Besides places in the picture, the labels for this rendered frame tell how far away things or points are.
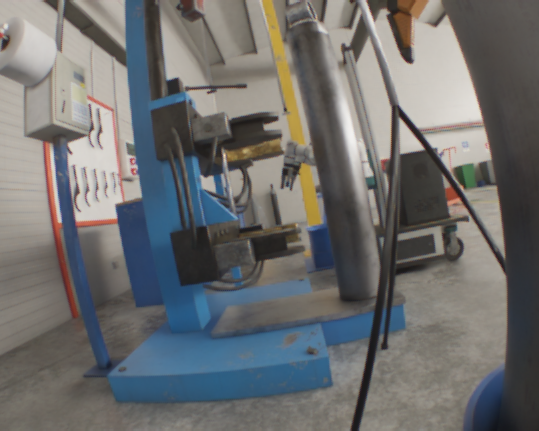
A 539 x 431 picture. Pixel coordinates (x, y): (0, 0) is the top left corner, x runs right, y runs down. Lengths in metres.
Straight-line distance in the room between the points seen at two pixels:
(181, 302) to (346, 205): 0.88
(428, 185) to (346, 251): 1.16
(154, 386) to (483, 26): 1.27
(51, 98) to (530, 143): 1.61
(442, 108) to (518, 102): 14.15
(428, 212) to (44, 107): 2.41
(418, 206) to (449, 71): 13.06
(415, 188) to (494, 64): 2.18
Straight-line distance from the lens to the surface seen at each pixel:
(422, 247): 2.37
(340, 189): 1.41
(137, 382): 1.29
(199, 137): 1.20
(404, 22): 0.81
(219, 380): 1.16
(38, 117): 1.65
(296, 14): 1.73
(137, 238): 2.89
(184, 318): 1.60
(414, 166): 2.41
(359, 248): 1.43
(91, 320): 1.65
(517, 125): 0.24
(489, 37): 0.25
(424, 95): 14.19
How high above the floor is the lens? 0.61
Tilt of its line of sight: 1 degrees down
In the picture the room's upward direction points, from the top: 11 degrees counter-clockwise
